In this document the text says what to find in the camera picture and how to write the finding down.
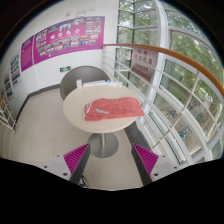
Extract small magenta text poster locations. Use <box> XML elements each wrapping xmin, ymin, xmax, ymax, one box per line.
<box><xmin>20</xmin><ymin>34</ymin><xmax>35</xmax><ymax>73</ymax></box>

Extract grey sign with red characters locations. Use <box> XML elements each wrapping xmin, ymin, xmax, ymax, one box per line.
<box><xmin>132</xmin><ymin>47</ymin><xmax>159</xmax><ymax>68</ymax></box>

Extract green exit sign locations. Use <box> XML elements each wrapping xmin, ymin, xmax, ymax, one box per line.
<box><xmin>59</xmin><ymin>65</ymin><xmax>72</xmax><ymax>73</ymax></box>

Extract white stair railing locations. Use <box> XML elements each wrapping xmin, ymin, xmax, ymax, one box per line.
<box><xmin>0</xmin><ymin>95</ymin><xmax>17</xmax><ymax>134</ymax></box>

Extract flat white and teal box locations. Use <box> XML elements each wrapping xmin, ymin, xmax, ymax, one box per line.
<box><xmin>109</xmin><ymin>80</ymin><xmax>128</xmax><ymax>88</ymax></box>

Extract grey curved-back chair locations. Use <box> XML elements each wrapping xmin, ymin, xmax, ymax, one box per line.
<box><xmin>59</xmin><ymin>65</ymin><xmax>111</xmax><ymax>101</ymax></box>

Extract white photo notice board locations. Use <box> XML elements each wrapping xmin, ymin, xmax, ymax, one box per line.
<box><xmin>3</xmin><ymin>73</ymin><xmax>14</xmax><ymax>101</ymax></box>
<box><xmin>9</xmin><ymin>53</ymin><xmax>23</xmax><ymax>88</ymax></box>

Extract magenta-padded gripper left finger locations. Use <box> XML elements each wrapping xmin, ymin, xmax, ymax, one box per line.
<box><xmin>39</xmin><ymin>143</ymin><xmax>92</xmax><ymax>185</ymax></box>

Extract grey round table pedestal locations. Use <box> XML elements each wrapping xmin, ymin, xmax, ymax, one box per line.
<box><xmin>87</xmin><ymin>132</ymin><xmax>120</xmax><ymax>159</ymax></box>

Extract pink towel with white trim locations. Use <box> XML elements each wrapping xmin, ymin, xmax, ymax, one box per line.
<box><xmin>83</xmin><ymin>96</ymin><xmax>146</xmax><ymax>122</ymax></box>

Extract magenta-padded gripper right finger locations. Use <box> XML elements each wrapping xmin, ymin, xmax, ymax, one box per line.
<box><xmin>130</xmin><ymin>143</ymin><xmax>181</xmax><ymax>186</ymax></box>

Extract large magenta photo poster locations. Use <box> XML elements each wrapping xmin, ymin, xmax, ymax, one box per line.
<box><xmin>32</xmin><ymin>15</ymin><xmax>106</xmax><ymax>65</ymax></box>

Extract grey sign with red letters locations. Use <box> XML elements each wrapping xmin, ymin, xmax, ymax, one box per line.
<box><xmin>130</xmin><ymin>61</ymin><xmax>156</xmax><ymax>84</ymax></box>

